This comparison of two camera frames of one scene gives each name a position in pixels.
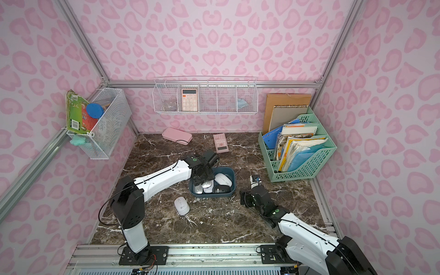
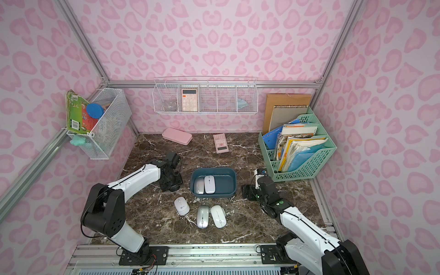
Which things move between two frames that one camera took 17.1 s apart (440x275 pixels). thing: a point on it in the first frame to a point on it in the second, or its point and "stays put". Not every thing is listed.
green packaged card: x=78 y=120 stays put
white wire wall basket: x=209 y=95 stays put
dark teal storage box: x=223 y=183 stays put
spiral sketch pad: x=282 y=114 stays put
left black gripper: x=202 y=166 to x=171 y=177
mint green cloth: x=77 y=140 stays put
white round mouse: x=181 y=205 stays put
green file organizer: x=310 y=169 stays put
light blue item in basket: x=242 y=103 stays put
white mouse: x=223 y=179 to x=209 y=184
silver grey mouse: x=198 y=189 to x=203 y=216
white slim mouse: x=209 y=190 to x=219 y=216
